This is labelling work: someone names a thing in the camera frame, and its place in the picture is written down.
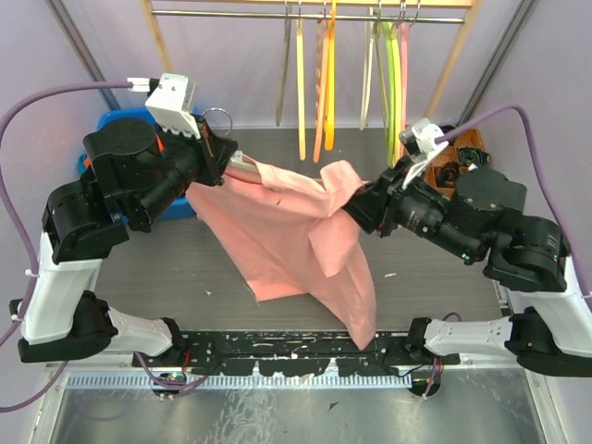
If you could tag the white hanger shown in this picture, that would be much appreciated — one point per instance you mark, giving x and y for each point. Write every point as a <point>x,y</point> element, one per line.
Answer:
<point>367,71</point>

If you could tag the wooden compartment tray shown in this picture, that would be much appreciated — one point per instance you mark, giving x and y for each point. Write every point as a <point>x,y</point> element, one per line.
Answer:
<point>440,158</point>

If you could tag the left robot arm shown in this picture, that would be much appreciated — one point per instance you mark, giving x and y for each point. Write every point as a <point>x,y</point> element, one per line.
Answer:
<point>137,170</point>

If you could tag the pink t shirt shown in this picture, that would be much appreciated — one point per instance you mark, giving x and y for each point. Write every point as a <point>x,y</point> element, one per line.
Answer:
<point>288,235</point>

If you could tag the grey hanger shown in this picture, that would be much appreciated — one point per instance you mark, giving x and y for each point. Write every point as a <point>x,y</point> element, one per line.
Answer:
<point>284,66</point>

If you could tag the pale yellow hanger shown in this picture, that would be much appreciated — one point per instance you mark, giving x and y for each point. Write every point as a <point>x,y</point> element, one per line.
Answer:
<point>300,91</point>

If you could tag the rolled dark sock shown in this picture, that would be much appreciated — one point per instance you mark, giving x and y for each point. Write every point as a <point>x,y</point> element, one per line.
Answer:
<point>448,175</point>
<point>472,156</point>

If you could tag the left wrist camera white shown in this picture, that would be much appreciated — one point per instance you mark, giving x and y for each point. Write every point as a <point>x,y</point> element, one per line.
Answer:
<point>170,102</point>

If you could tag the light orange hanger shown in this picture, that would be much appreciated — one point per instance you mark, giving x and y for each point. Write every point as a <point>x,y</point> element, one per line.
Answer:
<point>320,87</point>

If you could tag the orange garment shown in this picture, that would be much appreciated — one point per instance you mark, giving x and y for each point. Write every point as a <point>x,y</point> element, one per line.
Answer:
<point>84,163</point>

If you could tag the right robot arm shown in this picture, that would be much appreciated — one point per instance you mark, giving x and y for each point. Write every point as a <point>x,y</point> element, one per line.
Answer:
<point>483,221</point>

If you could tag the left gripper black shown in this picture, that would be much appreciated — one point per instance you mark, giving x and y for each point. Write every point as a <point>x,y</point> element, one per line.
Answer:
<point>215,153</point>

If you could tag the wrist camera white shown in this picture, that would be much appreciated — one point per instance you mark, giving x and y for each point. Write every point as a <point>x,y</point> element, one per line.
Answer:
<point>420,142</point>
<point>170,102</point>

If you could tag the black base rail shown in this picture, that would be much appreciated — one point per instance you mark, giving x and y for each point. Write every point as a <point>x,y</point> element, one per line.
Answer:
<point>288,353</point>

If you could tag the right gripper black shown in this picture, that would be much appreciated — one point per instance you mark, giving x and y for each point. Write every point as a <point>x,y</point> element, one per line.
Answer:
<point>376,203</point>

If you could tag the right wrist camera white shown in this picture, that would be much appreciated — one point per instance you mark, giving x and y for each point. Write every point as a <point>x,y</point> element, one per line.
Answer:
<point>420,142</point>

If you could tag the yellow green hanger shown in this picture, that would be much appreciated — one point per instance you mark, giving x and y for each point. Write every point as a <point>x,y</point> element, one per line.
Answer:
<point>398,95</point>

